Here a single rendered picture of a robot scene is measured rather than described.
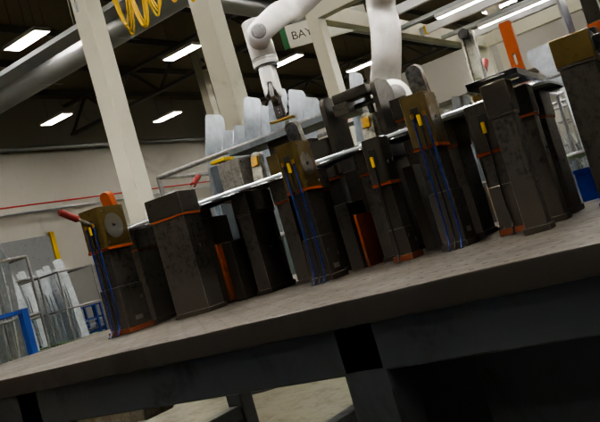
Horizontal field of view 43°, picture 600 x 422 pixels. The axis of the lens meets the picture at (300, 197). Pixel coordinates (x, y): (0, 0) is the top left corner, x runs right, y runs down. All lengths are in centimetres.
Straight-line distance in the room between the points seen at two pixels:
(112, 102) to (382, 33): 378
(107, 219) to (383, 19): 108
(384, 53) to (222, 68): 762
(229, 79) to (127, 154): 423
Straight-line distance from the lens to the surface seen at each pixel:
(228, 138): 711
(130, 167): 594
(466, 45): 207
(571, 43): 168
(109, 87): 608
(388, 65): 254
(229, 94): 1000
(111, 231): 221
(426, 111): 167
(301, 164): 183
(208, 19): 1026
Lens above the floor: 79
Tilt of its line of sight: 4 degrees up
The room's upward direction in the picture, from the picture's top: 16 degrees counter-clockwise
